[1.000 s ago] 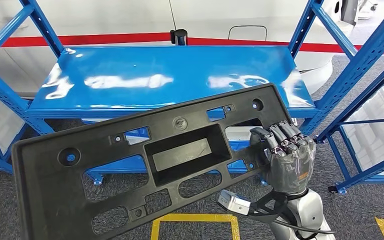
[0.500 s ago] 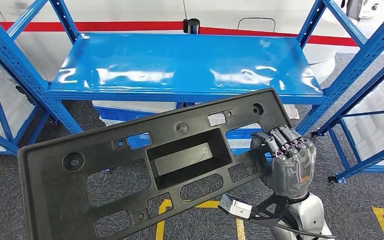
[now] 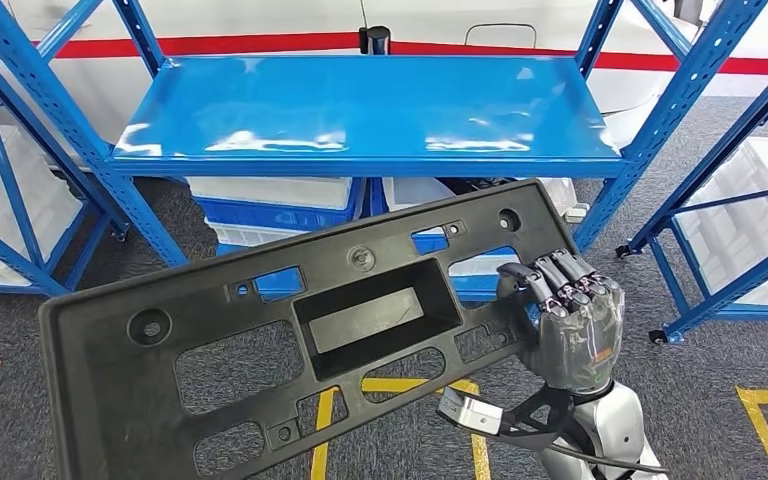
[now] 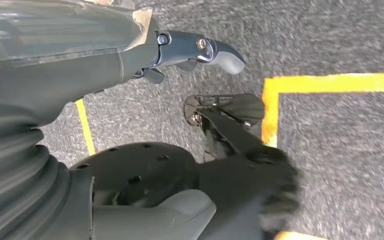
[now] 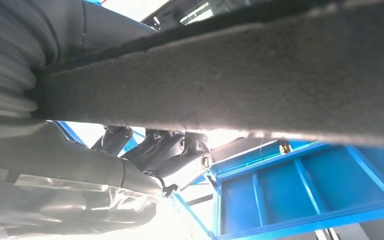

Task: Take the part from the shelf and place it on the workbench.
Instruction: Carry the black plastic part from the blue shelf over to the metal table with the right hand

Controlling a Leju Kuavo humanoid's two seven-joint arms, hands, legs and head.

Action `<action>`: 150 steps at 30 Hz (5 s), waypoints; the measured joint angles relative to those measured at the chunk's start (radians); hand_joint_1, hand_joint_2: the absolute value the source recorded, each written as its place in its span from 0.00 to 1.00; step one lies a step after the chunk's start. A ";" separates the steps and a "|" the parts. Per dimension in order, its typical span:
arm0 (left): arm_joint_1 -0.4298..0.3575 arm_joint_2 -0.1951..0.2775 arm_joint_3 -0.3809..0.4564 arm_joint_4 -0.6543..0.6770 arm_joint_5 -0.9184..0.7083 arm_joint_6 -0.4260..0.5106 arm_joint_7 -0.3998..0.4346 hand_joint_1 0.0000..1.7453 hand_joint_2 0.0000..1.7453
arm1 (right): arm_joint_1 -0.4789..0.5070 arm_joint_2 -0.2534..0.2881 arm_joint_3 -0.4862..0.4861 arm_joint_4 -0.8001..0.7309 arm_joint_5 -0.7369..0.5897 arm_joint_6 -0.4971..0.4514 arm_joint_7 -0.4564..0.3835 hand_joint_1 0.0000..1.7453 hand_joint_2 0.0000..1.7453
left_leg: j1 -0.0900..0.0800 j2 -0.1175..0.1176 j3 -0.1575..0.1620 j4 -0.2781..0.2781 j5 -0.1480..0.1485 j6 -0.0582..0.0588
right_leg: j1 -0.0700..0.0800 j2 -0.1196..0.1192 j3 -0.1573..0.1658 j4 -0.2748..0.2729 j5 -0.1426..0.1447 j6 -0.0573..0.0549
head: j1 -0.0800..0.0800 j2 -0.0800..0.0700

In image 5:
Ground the blue metal shelf rack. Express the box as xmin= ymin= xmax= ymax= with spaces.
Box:
xmin=51 ymin=120 xmax=384 ymax=240

